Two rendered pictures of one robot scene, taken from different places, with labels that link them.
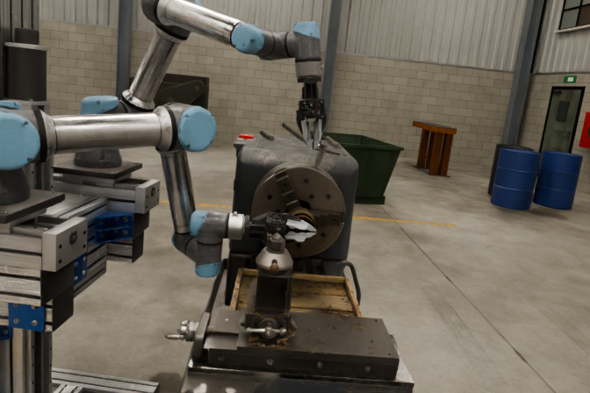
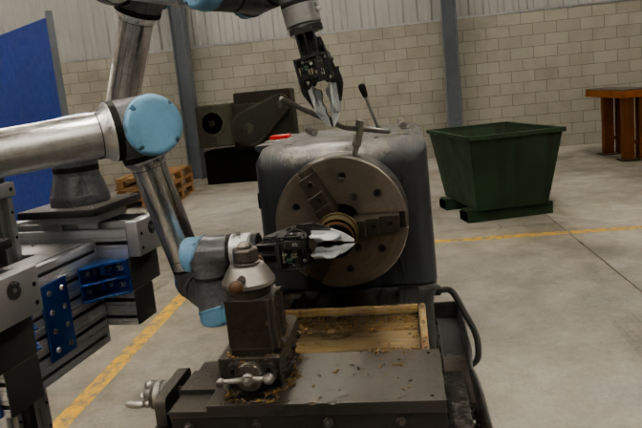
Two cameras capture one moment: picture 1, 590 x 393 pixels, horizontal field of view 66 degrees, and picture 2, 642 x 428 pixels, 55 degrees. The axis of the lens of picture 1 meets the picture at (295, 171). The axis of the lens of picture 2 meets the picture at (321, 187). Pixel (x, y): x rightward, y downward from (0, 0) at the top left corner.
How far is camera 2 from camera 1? 30 cm
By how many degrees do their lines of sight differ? 11
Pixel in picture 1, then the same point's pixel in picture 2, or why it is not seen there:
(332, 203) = (385, 201)
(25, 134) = not seen: outside the picture
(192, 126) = (143, 120)
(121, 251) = (123, 310)
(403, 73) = (559, 26)
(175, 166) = (151, 182)
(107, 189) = (92, 232)
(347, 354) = (364, 402)
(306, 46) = not seen: outside the picture
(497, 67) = not seen: outside the picture
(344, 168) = (404, 151)
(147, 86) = (122, 91)
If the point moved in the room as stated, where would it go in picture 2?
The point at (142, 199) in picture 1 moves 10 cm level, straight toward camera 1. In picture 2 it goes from (135, 237) to (128, 246)
